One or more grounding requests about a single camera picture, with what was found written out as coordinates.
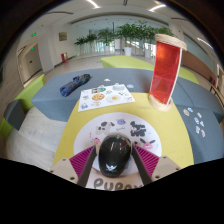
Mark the white sticker sheet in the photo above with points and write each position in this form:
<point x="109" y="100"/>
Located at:
<point x="106" y="98"/>

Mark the potted green plants row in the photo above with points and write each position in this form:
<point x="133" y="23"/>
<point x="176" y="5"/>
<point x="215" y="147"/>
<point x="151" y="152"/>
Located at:
<point x="133" y="31"/>

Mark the yellow-green upholstered bench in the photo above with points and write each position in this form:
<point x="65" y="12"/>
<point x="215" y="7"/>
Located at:
<point x="126" y="62"/>
<point x="190" y="75"/>

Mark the long grey upholstered bench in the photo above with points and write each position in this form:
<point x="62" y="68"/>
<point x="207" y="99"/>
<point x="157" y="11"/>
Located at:
<point x="50" y="100"/>

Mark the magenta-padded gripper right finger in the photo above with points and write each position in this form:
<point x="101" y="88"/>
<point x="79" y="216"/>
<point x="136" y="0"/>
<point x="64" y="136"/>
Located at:
<point x="148" y="161"/>

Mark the small paper stickers group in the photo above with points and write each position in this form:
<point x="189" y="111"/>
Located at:
<point x="197" y="120"/>

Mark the framed wall plaque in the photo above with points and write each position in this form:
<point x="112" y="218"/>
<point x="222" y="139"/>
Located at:
<point x="63" y="36"/>

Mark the ceiling strip lights group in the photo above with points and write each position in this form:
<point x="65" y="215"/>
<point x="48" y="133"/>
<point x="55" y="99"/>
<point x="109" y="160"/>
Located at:
<point x="156" y="7"/>

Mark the dark grey seat block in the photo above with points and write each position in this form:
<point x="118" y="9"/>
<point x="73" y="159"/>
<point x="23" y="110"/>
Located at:
<point x="13" y="115"/>

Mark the round white printed mouse pad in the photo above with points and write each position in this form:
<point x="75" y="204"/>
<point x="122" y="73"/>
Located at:
<point x="86" y="136"/>

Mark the red prism tower wooden ends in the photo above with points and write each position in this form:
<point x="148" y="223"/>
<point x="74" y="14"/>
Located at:
<point x="165" y="73"/>

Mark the lime green seat block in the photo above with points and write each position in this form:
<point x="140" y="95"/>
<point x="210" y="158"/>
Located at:
<point x="31" y="91"/>
<point x="5" y="128"/>

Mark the black computer mouse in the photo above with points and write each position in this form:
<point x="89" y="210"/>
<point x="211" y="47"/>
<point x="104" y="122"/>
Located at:
<point x="115" y="155"/>

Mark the green exit sign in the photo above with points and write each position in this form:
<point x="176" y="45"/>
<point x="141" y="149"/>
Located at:
<point x="33" y="34"/>

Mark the red fire extinguisher box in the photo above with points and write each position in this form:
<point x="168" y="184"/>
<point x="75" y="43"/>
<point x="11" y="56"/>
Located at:
<point x="64" y="57"/>

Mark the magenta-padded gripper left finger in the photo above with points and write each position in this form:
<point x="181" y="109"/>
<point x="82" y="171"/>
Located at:
<point x="81" y="161"/>

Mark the dark blue folded umbrella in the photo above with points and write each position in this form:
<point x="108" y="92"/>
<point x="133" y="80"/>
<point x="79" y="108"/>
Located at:
<point x="75" y="85"/>

